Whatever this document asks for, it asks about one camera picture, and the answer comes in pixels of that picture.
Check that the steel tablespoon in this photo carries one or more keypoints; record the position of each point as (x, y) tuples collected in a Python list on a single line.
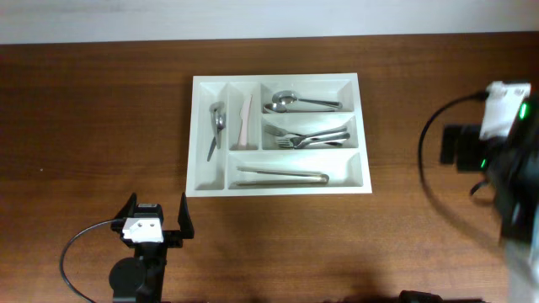
[(282, 109), (288, 96)]

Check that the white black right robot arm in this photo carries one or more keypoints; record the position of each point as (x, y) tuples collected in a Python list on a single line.
[(510, 165)]

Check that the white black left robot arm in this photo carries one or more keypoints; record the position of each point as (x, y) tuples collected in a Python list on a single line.
[(139, 278)]

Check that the steel fork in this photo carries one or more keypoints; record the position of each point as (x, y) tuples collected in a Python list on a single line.
[(279, 132), (329, 132), (303, 142)]

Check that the white plastic cutlery tray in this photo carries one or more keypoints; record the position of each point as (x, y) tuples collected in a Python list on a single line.
[(346, 165)]

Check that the steel table knife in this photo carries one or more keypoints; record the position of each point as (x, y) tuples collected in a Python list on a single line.
[(282, 178)]

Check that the small steel teaspoon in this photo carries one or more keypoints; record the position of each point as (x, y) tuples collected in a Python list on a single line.
[(220, 121), (214, 107)]

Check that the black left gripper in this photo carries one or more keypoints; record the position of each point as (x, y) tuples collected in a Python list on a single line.
[(171, 241)]

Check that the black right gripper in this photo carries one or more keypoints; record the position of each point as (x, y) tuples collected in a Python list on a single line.
[(450, 144)]

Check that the white plastic knife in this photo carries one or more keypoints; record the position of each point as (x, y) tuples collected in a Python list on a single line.
[(244, 115)]

